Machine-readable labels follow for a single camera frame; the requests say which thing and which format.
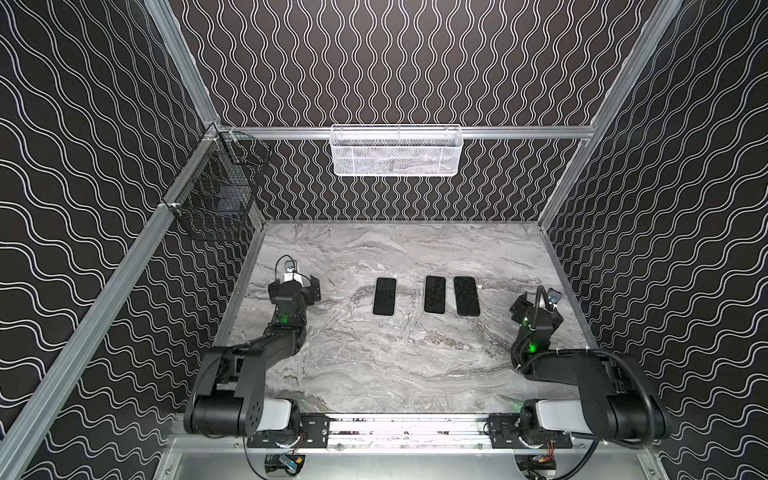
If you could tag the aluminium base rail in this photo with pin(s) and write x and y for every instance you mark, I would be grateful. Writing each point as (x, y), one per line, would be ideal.
(358, 433)

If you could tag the aluminium corner post right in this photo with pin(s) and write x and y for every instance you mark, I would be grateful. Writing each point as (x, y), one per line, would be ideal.
(645, 45)

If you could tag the white wire mesh basket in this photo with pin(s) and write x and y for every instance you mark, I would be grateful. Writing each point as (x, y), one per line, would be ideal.
(396, 157)

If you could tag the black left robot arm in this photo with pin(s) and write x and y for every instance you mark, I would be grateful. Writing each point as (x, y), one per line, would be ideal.
(229, 396)

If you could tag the aluminium left side rail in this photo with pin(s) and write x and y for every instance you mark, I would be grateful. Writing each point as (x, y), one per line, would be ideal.
(20, 445)

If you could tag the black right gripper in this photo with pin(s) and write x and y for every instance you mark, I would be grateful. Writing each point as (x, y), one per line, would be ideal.
(537, 305)

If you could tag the aluminium back crossbar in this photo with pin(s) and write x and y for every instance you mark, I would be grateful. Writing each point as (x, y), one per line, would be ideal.
(405, 131)

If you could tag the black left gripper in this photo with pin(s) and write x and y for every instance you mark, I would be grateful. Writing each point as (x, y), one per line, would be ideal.
(294, 287)

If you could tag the light blue phone case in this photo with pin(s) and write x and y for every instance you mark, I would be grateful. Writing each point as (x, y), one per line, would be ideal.
(384, 314)
(435, 312)

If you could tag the black phone case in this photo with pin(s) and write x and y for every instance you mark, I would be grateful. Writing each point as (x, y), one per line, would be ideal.
(466, 296)

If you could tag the black wire mesh basket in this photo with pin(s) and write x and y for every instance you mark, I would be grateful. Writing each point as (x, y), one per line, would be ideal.
(216, 206)

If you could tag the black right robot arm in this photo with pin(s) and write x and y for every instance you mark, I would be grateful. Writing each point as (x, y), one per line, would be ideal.
(616, 401)

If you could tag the aluminium corner post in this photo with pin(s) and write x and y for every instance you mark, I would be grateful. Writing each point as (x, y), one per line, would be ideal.
(645, 45)
(178, 50)

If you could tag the aluminium corner post left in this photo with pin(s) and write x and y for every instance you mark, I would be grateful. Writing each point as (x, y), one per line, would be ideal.
(178, 50)

